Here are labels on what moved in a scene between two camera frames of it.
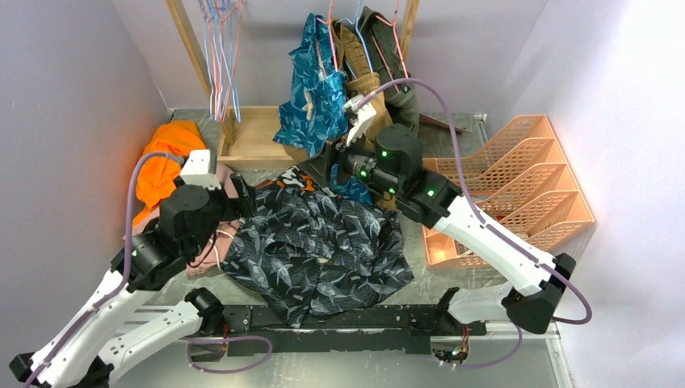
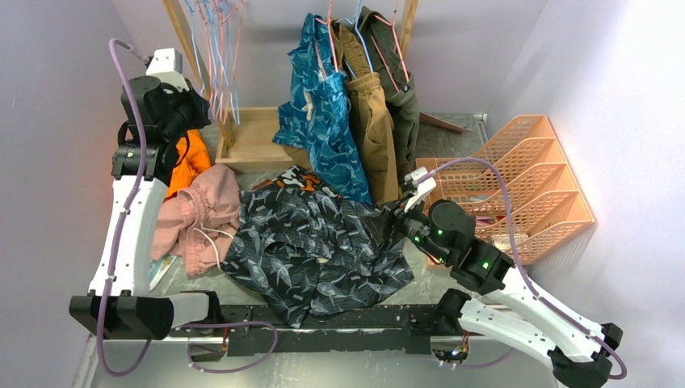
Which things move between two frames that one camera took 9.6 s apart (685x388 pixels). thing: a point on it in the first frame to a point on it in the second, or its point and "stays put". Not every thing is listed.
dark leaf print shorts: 303,251 stays put
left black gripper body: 227,208 to 187,113
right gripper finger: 320,166 to 387,220
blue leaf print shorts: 314,107 stays put
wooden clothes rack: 249,139 stays put
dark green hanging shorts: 388,60 stays put
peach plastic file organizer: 524,187 stays put
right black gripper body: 361,165 to 416,225
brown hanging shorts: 367,86 stays put
